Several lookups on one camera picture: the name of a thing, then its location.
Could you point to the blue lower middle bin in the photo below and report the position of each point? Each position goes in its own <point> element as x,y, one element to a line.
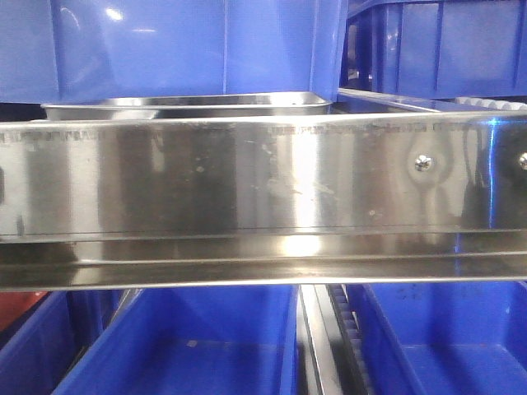
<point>195,340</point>

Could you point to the blue lower left bin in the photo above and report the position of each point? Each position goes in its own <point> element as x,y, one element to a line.
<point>40,347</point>

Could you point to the rail screw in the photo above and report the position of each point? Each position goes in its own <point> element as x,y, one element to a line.
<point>522,160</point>
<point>423,163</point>

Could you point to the black roller track divider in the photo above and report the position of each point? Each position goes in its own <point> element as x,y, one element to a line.
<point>329,357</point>

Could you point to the left rail screw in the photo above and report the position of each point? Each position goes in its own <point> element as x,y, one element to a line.
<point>423,163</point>

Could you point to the right rail screw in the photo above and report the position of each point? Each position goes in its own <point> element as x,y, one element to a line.
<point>522,160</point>

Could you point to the blue lower right bin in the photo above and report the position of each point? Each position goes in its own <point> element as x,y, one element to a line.
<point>443,338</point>

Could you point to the stainless steel shelf front rail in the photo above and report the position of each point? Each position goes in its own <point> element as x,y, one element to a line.
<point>262,200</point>

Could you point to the large blue upper crate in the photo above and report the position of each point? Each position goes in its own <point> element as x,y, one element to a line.
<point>74,51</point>

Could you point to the blue ribbed upper right crate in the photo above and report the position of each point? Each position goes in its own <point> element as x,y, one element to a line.
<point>436,49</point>

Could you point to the red object lower left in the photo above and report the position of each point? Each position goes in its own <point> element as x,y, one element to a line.
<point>15,304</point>

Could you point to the blue bin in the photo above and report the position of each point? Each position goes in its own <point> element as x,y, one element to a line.
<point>443,338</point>
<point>195,340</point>
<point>40,347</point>

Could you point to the silver steel tray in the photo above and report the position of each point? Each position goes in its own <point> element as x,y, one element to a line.
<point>192,106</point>

